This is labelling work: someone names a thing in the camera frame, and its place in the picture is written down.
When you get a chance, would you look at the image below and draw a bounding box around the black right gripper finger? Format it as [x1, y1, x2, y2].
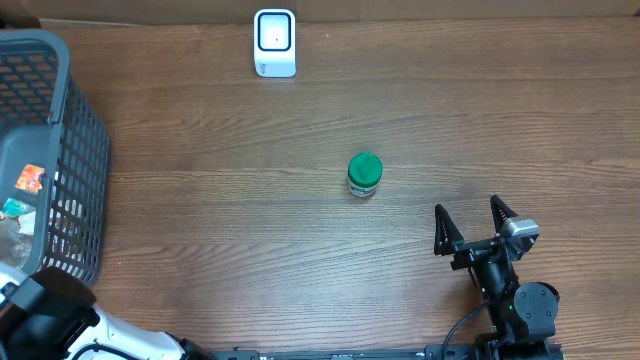
[490, 195, 518, 233]
[434, 204, 464, 256]

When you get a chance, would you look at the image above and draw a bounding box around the green lid jar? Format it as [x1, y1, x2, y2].
[346, 152, 383, 197]

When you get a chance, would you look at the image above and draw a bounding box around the orange snack packet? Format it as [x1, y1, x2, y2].
[15, 164, 45, 194]

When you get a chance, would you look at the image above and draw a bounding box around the teal tissue packet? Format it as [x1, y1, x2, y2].
[1, 198, 36, 219]

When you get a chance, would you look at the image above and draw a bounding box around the clear brown bread bag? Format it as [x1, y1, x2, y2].
[0, 212, 36, 269]

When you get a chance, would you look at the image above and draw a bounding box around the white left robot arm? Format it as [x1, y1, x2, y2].
[1, 263, 214, 360]

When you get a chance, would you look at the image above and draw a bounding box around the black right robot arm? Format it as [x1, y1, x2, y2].
[425, 195, 564, 360]

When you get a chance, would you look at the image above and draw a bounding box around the white barcode scanner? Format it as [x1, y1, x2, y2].
[253, 8, 297, 78]

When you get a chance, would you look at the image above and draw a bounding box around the grey plastic basket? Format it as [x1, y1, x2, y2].
[1, 29, 111, 286]

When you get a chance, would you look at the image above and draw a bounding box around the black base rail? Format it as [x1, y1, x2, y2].
[209, 343, 565, 360]

